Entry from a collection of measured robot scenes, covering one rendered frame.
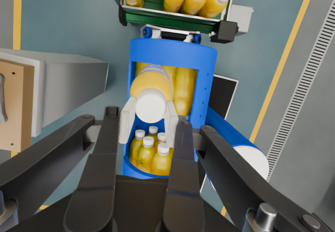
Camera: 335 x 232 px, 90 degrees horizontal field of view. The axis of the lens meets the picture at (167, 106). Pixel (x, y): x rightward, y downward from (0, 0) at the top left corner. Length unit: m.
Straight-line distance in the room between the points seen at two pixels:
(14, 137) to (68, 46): 1.16
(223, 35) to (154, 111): 0.57
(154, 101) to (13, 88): 0.66
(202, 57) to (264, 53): 1.54
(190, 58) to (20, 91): 0.61
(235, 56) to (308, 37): 0.74
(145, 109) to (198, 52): 0.30
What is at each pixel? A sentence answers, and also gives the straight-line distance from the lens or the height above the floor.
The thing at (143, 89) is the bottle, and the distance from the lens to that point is 0.23.
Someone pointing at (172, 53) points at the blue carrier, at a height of 1.23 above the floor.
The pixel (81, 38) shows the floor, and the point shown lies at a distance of 1.83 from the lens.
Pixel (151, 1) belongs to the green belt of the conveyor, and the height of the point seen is 0.90.
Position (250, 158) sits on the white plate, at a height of 1.04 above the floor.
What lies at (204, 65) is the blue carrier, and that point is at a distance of 0.49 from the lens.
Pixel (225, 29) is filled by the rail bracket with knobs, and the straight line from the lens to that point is 0.74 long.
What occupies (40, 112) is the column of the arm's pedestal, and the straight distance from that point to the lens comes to 0.88.
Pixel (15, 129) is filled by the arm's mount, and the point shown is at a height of 1.06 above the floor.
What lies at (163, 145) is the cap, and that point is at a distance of 0.58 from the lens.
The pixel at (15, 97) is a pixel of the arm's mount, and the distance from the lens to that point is 0.82.
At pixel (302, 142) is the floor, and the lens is 2.54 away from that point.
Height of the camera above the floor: 1.68
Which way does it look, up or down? 75 degrees down
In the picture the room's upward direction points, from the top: 167 degrees clockwise
